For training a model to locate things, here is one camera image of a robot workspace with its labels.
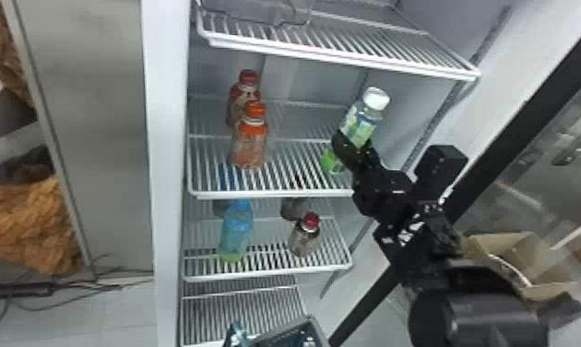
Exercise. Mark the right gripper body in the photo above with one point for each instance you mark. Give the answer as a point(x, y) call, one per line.
point(382, 191)

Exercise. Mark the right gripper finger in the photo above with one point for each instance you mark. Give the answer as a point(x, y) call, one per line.
point(356, 154)

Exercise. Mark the green bottle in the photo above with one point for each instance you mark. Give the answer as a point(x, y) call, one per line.
point(360, 123)

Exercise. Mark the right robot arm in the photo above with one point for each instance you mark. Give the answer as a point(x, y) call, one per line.
point(465, 317)

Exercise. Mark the brown bottle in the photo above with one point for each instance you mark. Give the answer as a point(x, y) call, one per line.
point(304, 237)

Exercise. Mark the orange bottle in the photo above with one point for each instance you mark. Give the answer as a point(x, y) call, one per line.
point(250, 140)
point(239, 94)

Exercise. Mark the blue bottle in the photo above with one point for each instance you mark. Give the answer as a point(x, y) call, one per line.
point(235, 232)

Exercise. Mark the fridge door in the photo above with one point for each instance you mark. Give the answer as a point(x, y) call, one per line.
point(513, 131)

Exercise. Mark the cardboard box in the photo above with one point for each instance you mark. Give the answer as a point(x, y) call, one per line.
point(527, 252)

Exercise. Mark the grey basket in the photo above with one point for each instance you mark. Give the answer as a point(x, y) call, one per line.
point(290, 335)

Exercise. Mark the clear box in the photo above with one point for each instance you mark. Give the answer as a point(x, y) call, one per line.
point(261, 9)

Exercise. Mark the white fridge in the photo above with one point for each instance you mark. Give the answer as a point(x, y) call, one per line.
point(164, 145)

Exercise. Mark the brown fuzzy cloth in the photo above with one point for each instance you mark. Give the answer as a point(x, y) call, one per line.
point(24, 223)

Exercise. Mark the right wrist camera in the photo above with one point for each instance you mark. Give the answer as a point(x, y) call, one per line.
point(439, 169)

